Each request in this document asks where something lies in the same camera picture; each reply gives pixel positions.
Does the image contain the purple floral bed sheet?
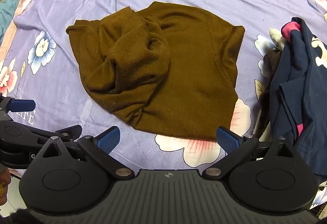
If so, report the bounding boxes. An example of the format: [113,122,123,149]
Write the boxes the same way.
[0,0,327,214]

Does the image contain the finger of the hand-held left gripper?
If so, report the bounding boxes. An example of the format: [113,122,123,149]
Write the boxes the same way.
[0,96,36,123]
[31,125,83,143]

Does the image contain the person's left hand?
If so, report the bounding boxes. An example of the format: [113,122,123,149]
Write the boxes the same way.
[0,166,12,197]

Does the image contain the brown knit sweater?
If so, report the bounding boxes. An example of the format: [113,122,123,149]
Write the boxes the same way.
[66,1,246,143]

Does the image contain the navy garment with pink print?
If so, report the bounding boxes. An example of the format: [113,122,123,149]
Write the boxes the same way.
[270,17,327,176]

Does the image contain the teal blanket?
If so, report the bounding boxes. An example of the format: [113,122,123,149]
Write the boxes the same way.
[0,0,49,44]

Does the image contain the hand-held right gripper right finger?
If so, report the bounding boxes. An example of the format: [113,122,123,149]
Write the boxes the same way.
[202,126,298,180]

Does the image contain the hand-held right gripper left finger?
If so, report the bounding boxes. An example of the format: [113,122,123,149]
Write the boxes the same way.
[38,126,135,180]

